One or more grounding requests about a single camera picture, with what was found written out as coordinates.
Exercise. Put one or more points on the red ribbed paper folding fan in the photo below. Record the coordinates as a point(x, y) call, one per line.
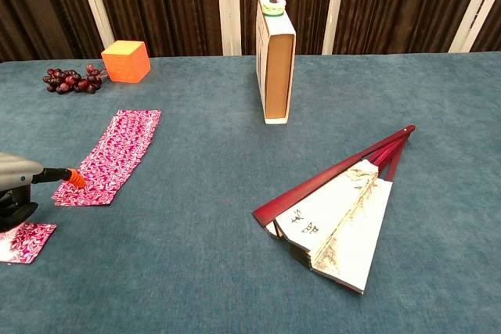
point(344, 224)

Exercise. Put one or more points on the white cardboard book slipcase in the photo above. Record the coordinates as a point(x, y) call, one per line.
point(278, 76)

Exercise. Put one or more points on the dark brown pleated curtain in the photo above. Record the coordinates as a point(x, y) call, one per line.
point(164, 5)

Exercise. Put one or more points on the grey black left robot hand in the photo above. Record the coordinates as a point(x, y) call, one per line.
point(15, 173)

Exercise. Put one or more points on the pink patterned paper strip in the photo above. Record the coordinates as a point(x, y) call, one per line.
point(131, 138)

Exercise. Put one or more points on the dark red grape bunch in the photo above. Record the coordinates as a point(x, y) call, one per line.
point(72, 80)

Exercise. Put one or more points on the white frame post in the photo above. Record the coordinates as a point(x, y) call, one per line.
point(94, 1)
point(334, 5)
point(224, 5)
point(471, 5)

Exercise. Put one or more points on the orange foam cube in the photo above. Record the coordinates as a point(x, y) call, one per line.
point(125, 62)

